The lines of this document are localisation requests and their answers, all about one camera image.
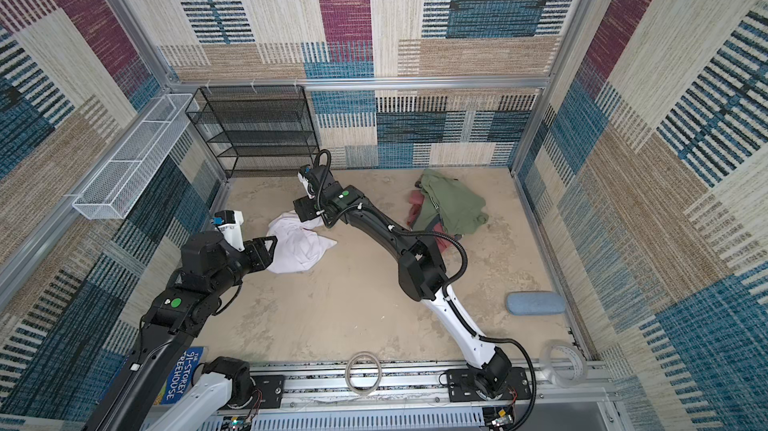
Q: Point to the light blue oblong pouch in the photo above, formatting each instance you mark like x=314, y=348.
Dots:
x=535, y=303

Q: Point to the large clear tape roll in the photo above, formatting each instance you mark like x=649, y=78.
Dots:
x=562, y=364

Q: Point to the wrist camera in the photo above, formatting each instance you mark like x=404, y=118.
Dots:
x=228, y=223
x=305, y=176

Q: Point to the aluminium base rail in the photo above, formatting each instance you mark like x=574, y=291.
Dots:
x=414, y=395

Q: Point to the black wire mesh shelf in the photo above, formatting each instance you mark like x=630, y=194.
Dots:
x=254, y=130

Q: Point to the green cloth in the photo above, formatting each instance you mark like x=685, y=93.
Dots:
x=461, y=210

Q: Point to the colourful book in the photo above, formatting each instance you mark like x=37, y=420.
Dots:
x=180, y=377

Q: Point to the white wire mesh basket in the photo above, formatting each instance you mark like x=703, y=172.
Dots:
x=118, y=185

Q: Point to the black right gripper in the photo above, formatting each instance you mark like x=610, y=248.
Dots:
x=304, y=209

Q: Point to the white cloth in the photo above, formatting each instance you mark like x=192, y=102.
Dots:
x=298, y=246

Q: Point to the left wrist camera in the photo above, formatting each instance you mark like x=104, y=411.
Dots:
x=228, y=223

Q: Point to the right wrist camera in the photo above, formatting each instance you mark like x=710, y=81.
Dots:
x=305, y=176

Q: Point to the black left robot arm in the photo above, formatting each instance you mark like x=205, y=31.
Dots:
x=210, y=266

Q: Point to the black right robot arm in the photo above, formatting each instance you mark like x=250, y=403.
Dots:
x=422, y=273

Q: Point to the maroon cloth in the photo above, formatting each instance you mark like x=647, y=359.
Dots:
x=422, y=217

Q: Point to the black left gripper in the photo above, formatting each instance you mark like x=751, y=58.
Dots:
x=260, y=257

